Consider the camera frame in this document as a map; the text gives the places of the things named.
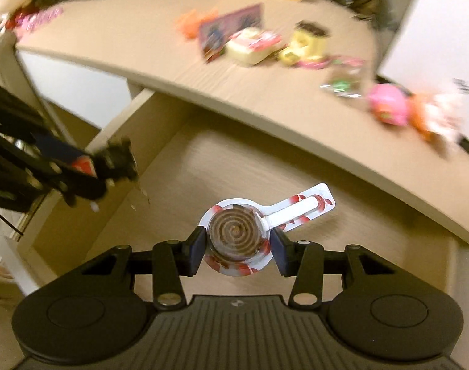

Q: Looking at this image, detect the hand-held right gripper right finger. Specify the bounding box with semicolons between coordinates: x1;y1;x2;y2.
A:
270;228;389;309

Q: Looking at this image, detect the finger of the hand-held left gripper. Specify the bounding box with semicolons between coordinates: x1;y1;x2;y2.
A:
90;137;139;183
45;164;117;209

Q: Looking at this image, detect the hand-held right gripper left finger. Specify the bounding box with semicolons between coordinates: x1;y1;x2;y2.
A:
80;225;208;309

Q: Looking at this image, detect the chocolate spiral lollipop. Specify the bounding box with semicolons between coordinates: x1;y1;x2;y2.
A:
198;182;336;277

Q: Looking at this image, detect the white front wooden drawer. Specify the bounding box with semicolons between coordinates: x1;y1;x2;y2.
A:
30;88;469;309

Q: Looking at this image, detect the orange toy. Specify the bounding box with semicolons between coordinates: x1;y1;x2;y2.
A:
175;9;221;41

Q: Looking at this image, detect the pink blue card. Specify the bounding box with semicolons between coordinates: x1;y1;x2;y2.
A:
198;3;267;63

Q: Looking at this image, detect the pink white toy camera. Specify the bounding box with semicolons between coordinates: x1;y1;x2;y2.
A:
226;27;284;66

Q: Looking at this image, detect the pink squishy toy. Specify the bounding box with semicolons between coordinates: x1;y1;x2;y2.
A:
367;84;412;127

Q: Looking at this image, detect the clear candy wrapper bag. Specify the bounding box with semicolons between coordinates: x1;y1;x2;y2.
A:
320;56;368;98

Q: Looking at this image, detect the orange pumpkin mould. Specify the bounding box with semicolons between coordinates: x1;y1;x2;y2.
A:
408;94;441;143

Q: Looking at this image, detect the gold cake toy pink base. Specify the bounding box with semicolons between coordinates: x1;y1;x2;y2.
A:
278;20;331;71

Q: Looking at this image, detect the light yellow chair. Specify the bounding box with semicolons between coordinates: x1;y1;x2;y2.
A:
0;31;75;145

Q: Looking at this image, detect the white cabinet panel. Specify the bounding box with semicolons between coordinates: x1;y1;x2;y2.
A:
16;49;132;129

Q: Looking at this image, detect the pink packet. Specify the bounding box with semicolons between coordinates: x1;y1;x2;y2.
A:
14;7;64;36

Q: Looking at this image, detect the white computer case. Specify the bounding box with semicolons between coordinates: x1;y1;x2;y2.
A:
375;0;469;89

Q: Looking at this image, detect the thin black cable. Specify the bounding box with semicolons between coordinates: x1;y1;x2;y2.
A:
0;204;26;240

